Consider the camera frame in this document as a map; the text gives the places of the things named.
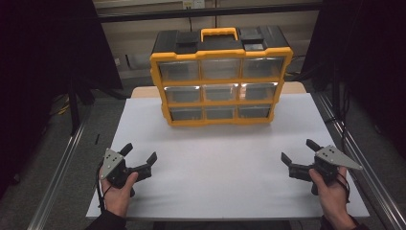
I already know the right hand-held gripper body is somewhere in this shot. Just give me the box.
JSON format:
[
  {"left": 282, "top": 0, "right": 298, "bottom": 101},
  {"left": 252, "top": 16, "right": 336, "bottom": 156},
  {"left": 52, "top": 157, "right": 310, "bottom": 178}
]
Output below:
[{"left": 288, "top": 145, "right": 364, "bottom": 196}]

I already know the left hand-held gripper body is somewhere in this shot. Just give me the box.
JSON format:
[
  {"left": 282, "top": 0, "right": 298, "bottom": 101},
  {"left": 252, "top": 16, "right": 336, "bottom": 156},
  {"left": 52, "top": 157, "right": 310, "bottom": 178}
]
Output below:
[{"left": 101, "top": 148, "right": 153, "bottom": 197}]

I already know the person's left hand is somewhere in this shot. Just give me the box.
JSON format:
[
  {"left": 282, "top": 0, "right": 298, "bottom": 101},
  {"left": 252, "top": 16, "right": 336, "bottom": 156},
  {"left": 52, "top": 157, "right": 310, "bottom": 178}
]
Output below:
[{"left": 99, "top": 168, "right": 140, "bottom": 219}]

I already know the person's right hand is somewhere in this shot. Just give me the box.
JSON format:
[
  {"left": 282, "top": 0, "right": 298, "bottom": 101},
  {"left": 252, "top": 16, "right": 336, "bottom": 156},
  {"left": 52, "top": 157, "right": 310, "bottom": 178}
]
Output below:
[{"left": 307, "top": 166, "right": 351, "bottom": 225}]

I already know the group of clear organizer drawers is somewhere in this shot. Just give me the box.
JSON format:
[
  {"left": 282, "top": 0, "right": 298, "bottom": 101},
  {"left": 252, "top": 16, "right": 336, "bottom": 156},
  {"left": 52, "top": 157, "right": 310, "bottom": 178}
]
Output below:
[{"left": 158, "top": 57, "right": 285, "bottom": 122}]

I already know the dark curtain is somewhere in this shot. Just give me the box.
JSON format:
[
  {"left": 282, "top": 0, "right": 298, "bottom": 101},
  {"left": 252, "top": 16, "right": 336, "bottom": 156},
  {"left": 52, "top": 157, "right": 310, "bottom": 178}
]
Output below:
[
  {"left": 0, "top": 0, "right": 124, "bottom": 196},
  {"left": 301, "top": 0, "right": 406, "bottom": 157}
]

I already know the yellow and black drawer organizer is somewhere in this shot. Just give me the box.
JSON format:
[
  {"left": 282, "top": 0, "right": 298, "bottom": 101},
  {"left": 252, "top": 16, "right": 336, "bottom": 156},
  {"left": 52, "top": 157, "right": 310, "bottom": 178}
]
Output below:
[{"left": 149, "top": 26, "right": 294, "bottom": 127}]

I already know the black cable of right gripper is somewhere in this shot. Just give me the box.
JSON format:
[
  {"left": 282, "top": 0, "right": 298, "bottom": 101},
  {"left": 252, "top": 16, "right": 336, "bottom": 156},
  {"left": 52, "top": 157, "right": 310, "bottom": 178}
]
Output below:
[{"left": 335, "top": 175, "right": 351, "bottom": 204}]

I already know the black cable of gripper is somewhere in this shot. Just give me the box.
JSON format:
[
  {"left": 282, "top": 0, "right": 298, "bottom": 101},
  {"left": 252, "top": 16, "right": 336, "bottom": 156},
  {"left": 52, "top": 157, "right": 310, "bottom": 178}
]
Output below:
[
  {"left": 96, "top": 161, "right": 113, "bottom": 215},
  {"left": 335, "top": 175, "right": 351, "bottom": 204}
]

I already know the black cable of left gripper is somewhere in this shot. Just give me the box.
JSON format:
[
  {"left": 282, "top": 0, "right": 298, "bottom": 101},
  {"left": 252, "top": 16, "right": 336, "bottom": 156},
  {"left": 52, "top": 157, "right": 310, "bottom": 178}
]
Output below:
[{"left": 96, "top": 161, "right": 113, "bottom": 215}]

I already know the aluminium frame rail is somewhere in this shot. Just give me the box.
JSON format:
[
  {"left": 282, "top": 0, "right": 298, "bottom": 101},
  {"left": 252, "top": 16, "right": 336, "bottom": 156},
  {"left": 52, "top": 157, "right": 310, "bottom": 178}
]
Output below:
[
  {"left": 26, "top": 123, "right": 86, "bottom": 230},
  {"left": 314, "top": 92, "right": 406, "bottom": 230}
]

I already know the yellow cable on floor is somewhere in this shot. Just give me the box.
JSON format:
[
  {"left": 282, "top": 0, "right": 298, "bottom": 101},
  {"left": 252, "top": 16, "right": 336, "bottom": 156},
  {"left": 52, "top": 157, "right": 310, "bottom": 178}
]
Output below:
[{"left": 49, "top": 95, "right": 72, "bottom": 117}]

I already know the black horizontal frame bar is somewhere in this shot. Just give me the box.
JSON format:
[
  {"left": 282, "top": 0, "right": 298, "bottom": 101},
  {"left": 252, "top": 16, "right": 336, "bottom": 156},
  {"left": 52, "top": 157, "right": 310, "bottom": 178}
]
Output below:
[{"left": 96, "top": 2, "right": 324, "bottom": 23}]

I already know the white wall socket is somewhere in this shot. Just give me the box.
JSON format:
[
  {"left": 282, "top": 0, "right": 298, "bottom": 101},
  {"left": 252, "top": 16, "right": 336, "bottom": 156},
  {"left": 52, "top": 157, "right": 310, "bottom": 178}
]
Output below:
[{"left": 182, "top": 0, "right": 206, "bottom": 10}]

